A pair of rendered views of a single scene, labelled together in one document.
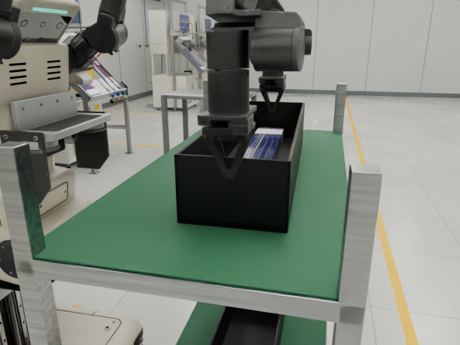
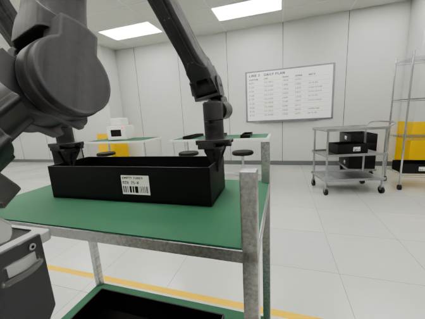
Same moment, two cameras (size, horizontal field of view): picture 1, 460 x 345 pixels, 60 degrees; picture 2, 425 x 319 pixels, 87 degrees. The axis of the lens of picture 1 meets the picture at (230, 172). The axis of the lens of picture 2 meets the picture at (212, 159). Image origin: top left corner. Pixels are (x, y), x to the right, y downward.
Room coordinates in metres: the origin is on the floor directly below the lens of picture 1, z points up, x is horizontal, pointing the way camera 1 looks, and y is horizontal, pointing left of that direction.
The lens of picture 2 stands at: (0.52, 0.66, 1.20)
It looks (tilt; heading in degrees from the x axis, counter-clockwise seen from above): 11 degrees down; 274
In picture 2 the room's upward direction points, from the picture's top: 3 degrees counter-clockwise
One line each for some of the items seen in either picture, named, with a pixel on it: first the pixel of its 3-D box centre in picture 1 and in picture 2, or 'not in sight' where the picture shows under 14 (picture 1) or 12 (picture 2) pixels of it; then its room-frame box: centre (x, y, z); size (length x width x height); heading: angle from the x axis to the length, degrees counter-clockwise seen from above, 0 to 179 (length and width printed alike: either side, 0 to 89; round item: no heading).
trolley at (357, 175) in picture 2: not in sight; (349, 156); (-1.25, -2.68, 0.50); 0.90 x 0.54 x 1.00; 1
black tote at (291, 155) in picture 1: (258, 146); (137, 176); (0.83, -0.06, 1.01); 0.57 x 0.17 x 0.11; 168
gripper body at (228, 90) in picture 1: (228, 96); (214, 132); (0.55, 0.00, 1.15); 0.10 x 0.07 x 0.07; 168
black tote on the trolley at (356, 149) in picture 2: not in sight; (347, 147); (-1.21, -2.68, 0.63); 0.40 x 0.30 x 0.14; 1
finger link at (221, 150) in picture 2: (231, 145); (212, 156); (0.56, 0.00, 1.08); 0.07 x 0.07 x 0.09; 78
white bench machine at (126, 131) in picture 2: not in sight; (120, 128); (2.82, -4.06, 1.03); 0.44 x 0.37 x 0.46; 172
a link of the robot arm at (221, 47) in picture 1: (232, 50); (213, 111); (0.55, 0.00, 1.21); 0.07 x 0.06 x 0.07; 71
